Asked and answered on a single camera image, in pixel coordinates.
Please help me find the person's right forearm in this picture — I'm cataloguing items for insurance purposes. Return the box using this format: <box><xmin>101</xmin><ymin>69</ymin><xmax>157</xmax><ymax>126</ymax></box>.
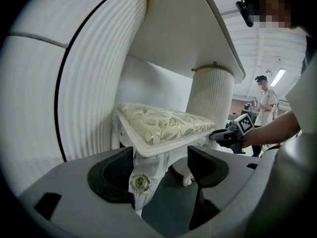
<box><xmin>241</xmin><ymin>110</ymin><xmax>302</xmax><ymax>148</ymax></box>

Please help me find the cream floral upholstered stool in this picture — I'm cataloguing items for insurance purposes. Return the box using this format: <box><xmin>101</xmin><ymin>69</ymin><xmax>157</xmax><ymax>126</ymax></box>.
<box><xmin>111</xmin><ymin>102</ymin><xmax>218</xmax><ymax>219</ymax></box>

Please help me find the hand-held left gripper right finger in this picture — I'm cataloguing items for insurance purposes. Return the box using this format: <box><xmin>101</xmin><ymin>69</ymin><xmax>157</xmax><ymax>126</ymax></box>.
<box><xmin>173</xmin><ymin>146</ymin><xmax>280</xmax><ymax>238</ymax></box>

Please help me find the white curved vanity desk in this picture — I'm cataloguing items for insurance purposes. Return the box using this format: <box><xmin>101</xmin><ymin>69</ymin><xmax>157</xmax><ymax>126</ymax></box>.
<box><xmin>0</xmin><ymin>0</ymin><xmax>246</xmax><ymax>200</ymax></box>

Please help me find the ceiling strip light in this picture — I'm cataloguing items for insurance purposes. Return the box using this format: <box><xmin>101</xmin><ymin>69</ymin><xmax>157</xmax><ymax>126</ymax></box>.
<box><xmin>269</xmin><ymin>68</ymin><xmax>286</xmax><ymax>87</ymax></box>

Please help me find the black head-worn camera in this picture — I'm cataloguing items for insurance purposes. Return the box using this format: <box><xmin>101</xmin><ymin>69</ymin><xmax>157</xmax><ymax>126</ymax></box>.
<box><xmin>235</xmin><ymin>0</ymin><xmax>255</xmax><ymax>28</ymax></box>

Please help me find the person's body in black clothing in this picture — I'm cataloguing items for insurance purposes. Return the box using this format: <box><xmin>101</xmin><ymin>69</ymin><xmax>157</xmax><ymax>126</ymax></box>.
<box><xmin>257</xmin><ymin>0</ymin><xmax>317</xmax><ymax>75</ymax></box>

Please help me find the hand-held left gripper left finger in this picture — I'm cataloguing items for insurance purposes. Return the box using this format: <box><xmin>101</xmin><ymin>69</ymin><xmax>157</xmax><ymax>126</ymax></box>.
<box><xmin>17</xmin><ymin>146</ymin><xmax>149</xmax><ymax>238</ymax></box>

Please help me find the dark green carpet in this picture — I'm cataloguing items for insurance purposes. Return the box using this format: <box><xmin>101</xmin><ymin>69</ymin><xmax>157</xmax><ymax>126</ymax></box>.
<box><xmin>142</xmin><ymin>172</ymin><xmax>222</xmax><ymax>229</ymax></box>

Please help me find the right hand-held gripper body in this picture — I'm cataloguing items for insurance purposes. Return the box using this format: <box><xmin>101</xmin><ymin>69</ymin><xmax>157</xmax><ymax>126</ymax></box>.
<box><xmin>224</xmin><ymin>113</ymin><xmax>256</xmax><ymax>155</ymax></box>

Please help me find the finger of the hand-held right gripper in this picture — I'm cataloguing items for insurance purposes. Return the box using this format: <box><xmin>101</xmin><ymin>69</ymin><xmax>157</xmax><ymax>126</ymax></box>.
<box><xmin>210</xmin><ymin>129</ymin><xmax>236</xmax><ymax>142</ymax></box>

